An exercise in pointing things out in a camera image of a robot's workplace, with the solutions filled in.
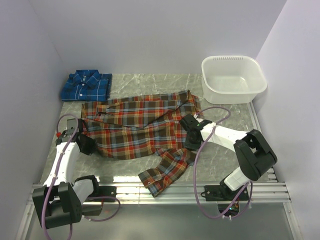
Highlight red brown plaid shirt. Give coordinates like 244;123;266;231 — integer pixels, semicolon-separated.
81;90;201;198

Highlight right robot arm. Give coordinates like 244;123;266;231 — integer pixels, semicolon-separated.
179;114;278;200

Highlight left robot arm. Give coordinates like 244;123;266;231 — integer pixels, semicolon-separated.
32;126;101;230

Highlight blue plaid folded shirt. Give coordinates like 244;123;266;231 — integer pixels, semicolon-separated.
60;69;112;102

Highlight white plastic basin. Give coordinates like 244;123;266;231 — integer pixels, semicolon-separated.
201;55;267;105

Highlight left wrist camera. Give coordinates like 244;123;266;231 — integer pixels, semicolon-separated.
55;118;81;146

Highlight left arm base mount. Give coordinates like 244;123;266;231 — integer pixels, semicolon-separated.
95;185;117;198

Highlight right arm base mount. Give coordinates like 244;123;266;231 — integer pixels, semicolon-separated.
200;185;242;202

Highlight black box under rail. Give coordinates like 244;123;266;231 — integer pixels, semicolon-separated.
81;202;104;216

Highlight aluminium rail frame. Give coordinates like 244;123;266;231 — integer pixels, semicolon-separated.
14;99;305;240

